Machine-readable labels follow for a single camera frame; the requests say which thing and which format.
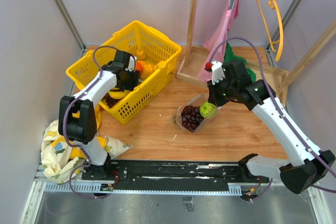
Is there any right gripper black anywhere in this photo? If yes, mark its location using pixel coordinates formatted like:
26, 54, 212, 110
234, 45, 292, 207
207, 75, 237, 108

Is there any yellow banana bunch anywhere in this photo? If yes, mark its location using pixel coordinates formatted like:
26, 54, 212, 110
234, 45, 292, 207
108, 90, 131, 100

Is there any black grape bunch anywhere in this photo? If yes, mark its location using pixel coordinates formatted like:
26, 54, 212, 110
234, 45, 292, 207
104, 94, 120, 109

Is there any green custard apple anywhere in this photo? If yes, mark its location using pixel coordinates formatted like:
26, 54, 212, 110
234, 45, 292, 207
199, 101, 217, 119

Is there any dark grape bunch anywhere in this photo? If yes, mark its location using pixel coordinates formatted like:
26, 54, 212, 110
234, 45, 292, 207
181, 105, 204, 133

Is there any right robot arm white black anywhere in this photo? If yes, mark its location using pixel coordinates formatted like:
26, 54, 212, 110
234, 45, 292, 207
205, 60, 335, 194

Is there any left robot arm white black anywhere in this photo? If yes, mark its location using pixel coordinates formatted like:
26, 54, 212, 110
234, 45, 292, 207
58, 50, 140, 180

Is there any orange fruit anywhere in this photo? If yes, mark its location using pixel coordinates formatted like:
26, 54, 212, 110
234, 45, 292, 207
135, 62, 143, 73

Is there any yellow bell pepper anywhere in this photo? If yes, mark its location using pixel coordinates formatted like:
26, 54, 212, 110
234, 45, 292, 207
153, 61, 165, 70
141, 64, 154, 80

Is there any yellow pear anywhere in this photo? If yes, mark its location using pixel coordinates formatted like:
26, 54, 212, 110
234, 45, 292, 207
135, 49, 146, 61

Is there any green cloth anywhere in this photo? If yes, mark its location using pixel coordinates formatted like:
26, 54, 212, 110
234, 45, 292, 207
224, 42, 256, 82

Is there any yellow plastic basket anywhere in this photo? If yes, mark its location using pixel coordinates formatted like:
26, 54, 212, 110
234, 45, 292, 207
66, 20, 182, 125

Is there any pink shirt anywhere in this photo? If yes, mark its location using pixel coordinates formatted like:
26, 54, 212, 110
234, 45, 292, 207
197, 0, 239, 82

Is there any wooden clothes rack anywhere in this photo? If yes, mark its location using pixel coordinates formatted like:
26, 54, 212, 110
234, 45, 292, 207
176, 0, 336, 111

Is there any yellow clothes hanger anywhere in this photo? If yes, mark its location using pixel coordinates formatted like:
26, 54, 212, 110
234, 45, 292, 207
252, 0, 288, 62

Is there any patterned yellow white cloth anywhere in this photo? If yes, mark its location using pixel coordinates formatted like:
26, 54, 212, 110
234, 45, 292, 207
41, 120, 132, 184

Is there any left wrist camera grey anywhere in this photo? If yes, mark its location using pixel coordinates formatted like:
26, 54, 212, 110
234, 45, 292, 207
125, 54, 137, 72

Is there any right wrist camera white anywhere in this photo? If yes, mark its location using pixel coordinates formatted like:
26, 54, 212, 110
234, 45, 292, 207
205, 61, 225, 85

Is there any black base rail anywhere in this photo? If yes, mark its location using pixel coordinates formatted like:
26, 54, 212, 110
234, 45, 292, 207
81, 159, 269, 196

